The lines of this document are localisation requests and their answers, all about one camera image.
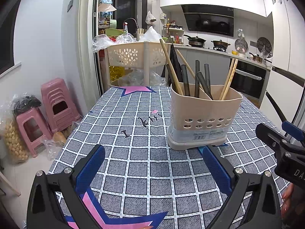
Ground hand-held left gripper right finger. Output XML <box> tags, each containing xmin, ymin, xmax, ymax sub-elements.
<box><xmin>202</xmin><ymin>145</ymin><xmax>283</xmax><ymax>229</ymax></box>

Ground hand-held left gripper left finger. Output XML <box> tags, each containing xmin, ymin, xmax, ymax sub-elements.
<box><xmin>26</xmin><ymin>144</ymin><xmax>106</xmax><ymax>229</ymax></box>

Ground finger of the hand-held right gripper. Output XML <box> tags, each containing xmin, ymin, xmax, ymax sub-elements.
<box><xmin>255</xmin><ymin>123</ymin><xmax>287</xmax><ymax>153</ymax></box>
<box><xmin>281</xmin><ymin>121</ymin><xmax>305</xmax><ymax>146</ymax></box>

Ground beige plastic utensil holder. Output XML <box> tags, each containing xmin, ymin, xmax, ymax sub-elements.
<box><xmin>166</xmin><ymin>82</ymin><xmax>243</xmax><ymax>151</ymax></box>

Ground person's right hand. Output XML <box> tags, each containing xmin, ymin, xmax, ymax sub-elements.
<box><xmin>280</xmin><ymin>184</ymin><xmax>297</xmax><ymax>220</ymax></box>

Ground grey checked star tablecloth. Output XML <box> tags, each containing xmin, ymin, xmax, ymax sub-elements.
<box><xmin>48</xmin><ymin>86</ymin><xmax>293</xmax><ymax>229</ymax></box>

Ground black built-in oven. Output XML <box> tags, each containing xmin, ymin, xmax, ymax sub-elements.
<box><xmin>229</xmin><ymin>60</ymin><xmax>268</xmax><ymax>101</ymax></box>

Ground small metal pot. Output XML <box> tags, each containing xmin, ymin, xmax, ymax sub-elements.
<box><xmin>249</xmin><ymin>52</ymin><xmax>264</xmax><ymax>64</ymax></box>

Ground bag of yellow balls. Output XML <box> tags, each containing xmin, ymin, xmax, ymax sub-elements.
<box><xmin>0</xmin><ymin>117</ymin><xmax>30</xmax><ymax>164</ymax></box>

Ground single pink plastic stool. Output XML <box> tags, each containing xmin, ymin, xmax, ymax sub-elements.
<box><xmin>16</xmin><ymin>107</ymin><xmax>53</xmax><ymax>158</ymax></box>

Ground stack of pink plastic stools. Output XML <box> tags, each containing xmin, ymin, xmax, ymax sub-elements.
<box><xmin>40</xmin><ymin>78</ymin><xmax>81</xmax><ymax>133</ymax></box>

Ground wooden furniture leg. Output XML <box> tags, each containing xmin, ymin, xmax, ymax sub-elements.
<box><xmin>0</xmin><ymin>169</ymin><xmax>21</xmax><ymax>197</ymax></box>

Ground black stuff in clear bag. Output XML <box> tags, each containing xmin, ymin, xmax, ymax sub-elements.
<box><xmin>12</xmin><ymin>94</ymin><xmax>42</xmax><ymax>115</ymax></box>

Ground round metal steamer rack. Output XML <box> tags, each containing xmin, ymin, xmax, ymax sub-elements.
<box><xmin>235</xmin><ymin>38</ymin><xmax>249</xmax><ymax>53</ymax></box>

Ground heap of clear plastic bags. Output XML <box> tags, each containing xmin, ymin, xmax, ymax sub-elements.
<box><xmin>118</xmin><ymin>69</ymin><xmax>167</xmax><ymax>87</ymax></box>

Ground black wok with lid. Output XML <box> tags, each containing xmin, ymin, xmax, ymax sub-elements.
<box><xmin>183</xmin><ymin>35</ymin><xmax>207</xmax><ymax>47</ymax></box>
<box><xmin>211</xmin><ymin>39</ymin><xmax>231</xmax><ymax>50</ymax></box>

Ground black hanging cloth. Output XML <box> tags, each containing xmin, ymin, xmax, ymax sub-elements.
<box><xmin>161</xmin><ymin>43</ymin><xmax>184</xmax><ymax>84</ymax></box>

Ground cream plastic basket cart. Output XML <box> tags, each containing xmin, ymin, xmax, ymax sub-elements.
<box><xmin>105</xmin><ymin>42</ymin><xmax>172</xmax><ymax>89</ymax></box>

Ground crumpled clear plastic bag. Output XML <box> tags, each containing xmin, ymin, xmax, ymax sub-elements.
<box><xmin>116</xmin><ymin>33</ymin><xmax>137</xmax><ymax>44</ymax></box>
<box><xmin>92</xmin><ymin>34</ymin><xmax>117</xmax><ymax>53</ymax></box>

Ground black range hood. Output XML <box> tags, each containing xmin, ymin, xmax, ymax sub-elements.
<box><xmin>181</xmin><ymin>4</ymin><xmax>235</xmax><ymax>37</ymax></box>

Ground green plastic basin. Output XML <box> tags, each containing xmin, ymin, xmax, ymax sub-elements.
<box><xmin>104</xmin><ymin>29</ymin><xmax>127</xmax><ymax>37</ymax></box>

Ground spice rack with bottles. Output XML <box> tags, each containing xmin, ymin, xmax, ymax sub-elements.
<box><xmin>163</xmin><ymin>24</ymin><xmax>185</xmax><ymax>45</ymax></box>

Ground white plastic bag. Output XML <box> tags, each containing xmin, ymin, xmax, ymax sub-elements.
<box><xmin>138</xmin><ymin>26</ymin><xmax>162</xmax><ymax>43</ymax></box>

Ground black kitchen faucet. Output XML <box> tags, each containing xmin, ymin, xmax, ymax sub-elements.
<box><xmin>123</xmin><ymin>18</ymin><xmax>140</xmax><ymax>37</ymax></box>

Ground hanging plastic bag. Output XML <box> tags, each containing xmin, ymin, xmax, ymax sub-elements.
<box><xmin>145</xmin><ymin>10</ymin><xmax>158</xmax><ymax>25</ymax></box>

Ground grey sliding door frame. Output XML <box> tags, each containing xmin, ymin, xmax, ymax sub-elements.
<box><xmin>283</xmin><ymin>0</ymin><xmax>305</xmax><ymax>134</ymax></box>

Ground white sliding door frame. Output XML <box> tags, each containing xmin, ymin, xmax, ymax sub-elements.
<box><xmin>79</xmin><ymin>0</ymin><xmax>105</xmax><ymax>101</ymax></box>

